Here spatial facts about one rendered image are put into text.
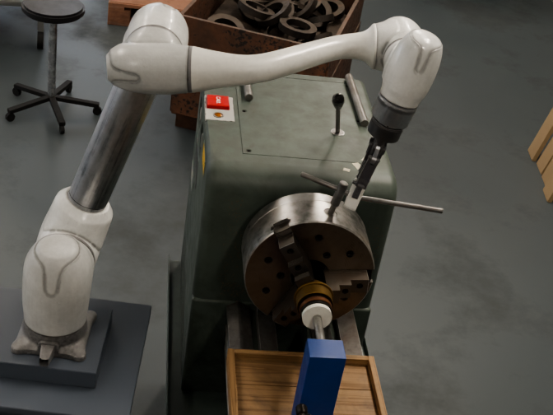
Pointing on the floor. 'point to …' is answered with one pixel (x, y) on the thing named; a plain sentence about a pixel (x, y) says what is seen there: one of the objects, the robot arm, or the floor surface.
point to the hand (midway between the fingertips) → (355, 194)
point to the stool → (62, 15)
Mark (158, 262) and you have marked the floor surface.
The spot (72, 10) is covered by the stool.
